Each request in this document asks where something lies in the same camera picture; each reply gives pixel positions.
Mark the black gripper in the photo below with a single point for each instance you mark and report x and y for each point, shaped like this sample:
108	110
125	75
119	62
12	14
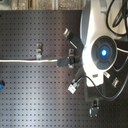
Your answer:
76	42

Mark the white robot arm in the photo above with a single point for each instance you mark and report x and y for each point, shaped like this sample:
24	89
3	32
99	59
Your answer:
96	44

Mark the black perforated board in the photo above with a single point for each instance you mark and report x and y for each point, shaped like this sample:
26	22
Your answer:
36	93

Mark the lower metal connector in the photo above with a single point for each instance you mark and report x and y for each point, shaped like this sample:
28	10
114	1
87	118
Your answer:
94	108

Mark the blue object at edge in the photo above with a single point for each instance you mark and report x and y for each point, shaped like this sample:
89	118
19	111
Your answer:
1	84

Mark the right metal cable clip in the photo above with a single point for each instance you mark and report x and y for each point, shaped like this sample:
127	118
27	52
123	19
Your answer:
71	54

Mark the metal cable clip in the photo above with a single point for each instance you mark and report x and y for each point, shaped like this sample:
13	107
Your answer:
71	54
39	51

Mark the left metal cable clip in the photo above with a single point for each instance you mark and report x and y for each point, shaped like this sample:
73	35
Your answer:
39	51

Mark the silver cable connector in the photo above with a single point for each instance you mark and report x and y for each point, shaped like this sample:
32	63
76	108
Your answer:
73	87

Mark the small metal bracket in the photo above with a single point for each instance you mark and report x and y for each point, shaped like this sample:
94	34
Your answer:
115	82

